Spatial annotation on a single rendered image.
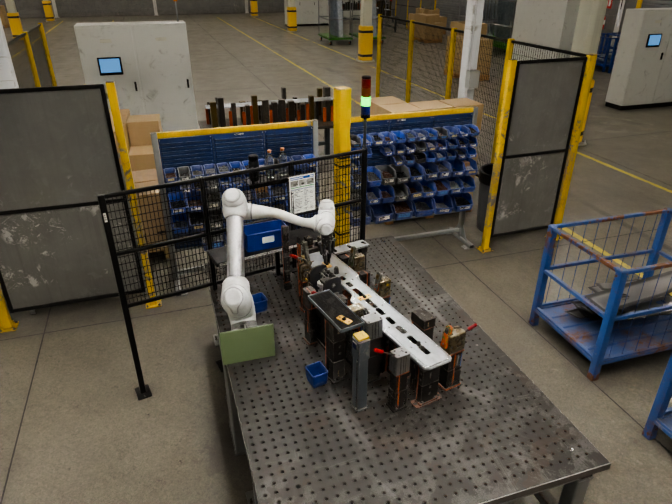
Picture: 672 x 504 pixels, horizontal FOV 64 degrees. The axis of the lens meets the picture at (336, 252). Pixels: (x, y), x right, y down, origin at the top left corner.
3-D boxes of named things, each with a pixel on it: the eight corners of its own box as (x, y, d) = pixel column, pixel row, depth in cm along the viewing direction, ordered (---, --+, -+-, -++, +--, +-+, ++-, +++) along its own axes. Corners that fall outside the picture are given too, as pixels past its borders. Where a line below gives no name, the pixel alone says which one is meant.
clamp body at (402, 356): (410, 408, 284) (415, 353, 267) (392, 416, 279) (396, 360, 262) (399, 397, 291) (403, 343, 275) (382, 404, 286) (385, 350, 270)
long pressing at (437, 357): (459, 358, 275) (459, 356, 274) (423, 373, 265) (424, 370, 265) (327, 249, 381) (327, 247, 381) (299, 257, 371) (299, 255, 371)
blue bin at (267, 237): (289, 244, 379) (289, 227, 373) (247, 252, 368) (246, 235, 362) (282, 235, 393) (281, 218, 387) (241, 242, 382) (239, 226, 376)
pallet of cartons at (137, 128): (170, 209, 695) (158, 128, 646) (104, 216, 676) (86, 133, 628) (171, 178, 797) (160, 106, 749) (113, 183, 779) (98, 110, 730)
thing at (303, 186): (316, 210, 404) (316, 170, 390) (289, 216, 394) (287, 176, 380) (315, 209, 406) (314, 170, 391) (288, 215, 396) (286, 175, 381)
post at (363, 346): (369, 407, 284) (371, 340, 264) (356, 412, 281) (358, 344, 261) (361, 398, 290) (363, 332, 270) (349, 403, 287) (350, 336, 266)
